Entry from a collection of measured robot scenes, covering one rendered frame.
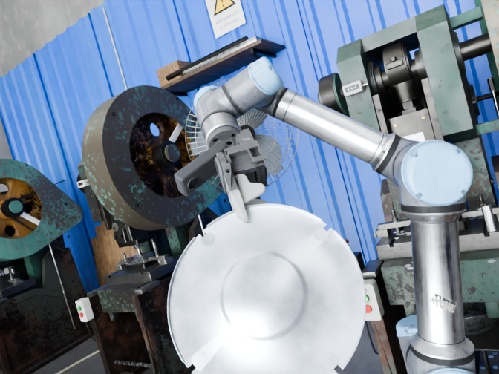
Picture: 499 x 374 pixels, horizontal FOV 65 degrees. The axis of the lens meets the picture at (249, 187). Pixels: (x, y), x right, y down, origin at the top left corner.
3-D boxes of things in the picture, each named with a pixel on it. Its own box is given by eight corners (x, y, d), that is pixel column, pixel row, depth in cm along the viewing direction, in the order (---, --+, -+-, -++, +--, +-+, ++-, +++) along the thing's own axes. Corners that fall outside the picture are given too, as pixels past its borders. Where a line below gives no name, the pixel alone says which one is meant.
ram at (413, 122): (446, 184, 139) (426, 103, 138) (402, 192, 147) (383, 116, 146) (450, 176, 153) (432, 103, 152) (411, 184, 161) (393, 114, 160)
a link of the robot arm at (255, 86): (269, 61, 88) (229, 90, 90) (261, 49, 77) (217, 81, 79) (289, 90, 87) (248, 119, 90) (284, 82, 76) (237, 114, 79)
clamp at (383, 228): (416, 232, 157) (410, 208, 156) (374, 237, 166) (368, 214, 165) (418, 228, 162) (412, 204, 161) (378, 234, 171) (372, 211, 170)
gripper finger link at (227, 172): (237, 182, 63) (225, 149, 69) (228, 185, 62) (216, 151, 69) (241, 202, 66) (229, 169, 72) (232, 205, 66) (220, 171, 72)
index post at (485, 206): (497, 231, 132) (490, 203, 132) (486, 231, 134) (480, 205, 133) (497, 228, 135) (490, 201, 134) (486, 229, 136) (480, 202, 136)
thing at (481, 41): (507, 61, 127) (494, 7, 126) (319, 121, 163) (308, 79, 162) (505, 65, 142) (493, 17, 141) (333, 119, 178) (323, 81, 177)
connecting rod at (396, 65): (428, 128, 141) (405, 34, 139) (393, 136, 147) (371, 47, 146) (435, 125, 158) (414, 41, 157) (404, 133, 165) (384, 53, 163)
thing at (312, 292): (409, 291, 54) (410, 289, 53) (262, 463, 48) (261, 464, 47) (263, 174, 67) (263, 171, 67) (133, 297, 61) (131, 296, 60)
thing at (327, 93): (355, 120, 155) (341, 65, 154) (328, 128, 161) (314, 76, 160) (370, 119, 173) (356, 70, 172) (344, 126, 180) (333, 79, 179)
